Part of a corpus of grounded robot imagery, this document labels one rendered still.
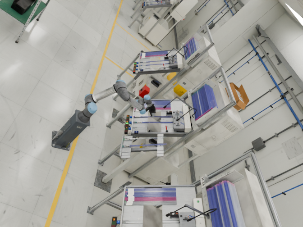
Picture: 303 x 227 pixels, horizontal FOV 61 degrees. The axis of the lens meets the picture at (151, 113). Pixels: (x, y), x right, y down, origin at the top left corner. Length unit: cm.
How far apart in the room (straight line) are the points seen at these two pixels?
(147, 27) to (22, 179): 554
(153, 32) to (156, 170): 470
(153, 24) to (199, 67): 340
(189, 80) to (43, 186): 278
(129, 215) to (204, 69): 272
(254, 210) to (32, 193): 217
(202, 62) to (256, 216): 267
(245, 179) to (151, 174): 169
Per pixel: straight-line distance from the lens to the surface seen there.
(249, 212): 242
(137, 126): 331
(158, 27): 750
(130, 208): 262
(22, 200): 301
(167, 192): 267
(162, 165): 369
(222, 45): 619
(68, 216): 315
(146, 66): 448
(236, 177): 251
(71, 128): 317
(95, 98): 305
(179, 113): 341
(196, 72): 440
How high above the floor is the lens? 264
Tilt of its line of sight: 30 degrees down
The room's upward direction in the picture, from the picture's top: 50 degrees clockwise
